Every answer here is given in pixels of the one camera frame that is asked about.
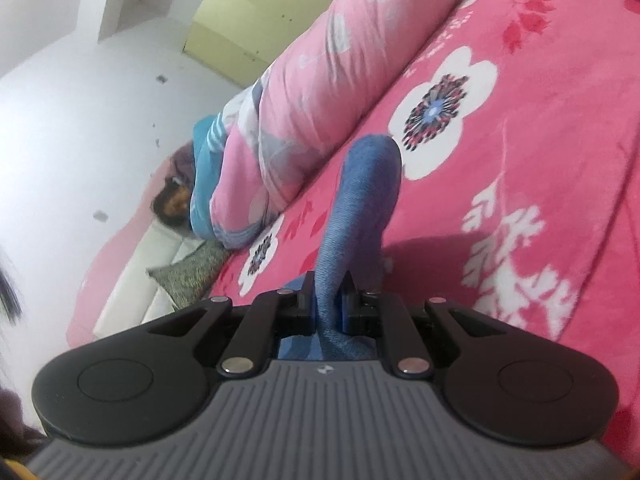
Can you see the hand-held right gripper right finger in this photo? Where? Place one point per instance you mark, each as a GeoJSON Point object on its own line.
{"type": "Point", "coordinates": [350, 310]}

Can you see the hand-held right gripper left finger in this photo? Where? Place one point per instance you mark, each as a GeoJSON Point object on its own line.
{"type": "Point", "coordinates": [306, 310]}

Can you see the blue jeans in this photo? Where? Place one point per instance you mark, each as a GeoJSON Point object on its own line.
{"type": "Point", "coordinates": [360, 200]}

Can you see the green floral pillow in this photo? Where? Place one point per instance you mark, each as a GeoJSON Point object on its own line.
{"type": "Point", "coordinates": [190, 270]}

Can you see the white padded headboard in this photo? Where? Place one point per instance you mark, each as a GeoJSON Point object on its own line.
{"type": "Point", "coordinates": [130, 285]}

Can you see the pink and blue floral quilt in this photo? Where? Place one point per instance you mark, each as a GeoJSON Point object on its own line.
{"type": "Point", "coordinates": [310, 85]}

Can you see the pink floral blanket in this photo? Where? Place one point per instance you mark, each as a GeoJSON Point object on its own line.
{"type": "Point", "coordinates": [525, 160]}

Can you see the yellow wardrobe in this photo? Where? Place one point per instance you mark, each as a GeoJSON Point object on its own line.
{"type": "Point", "coordinates": [250, 25]}

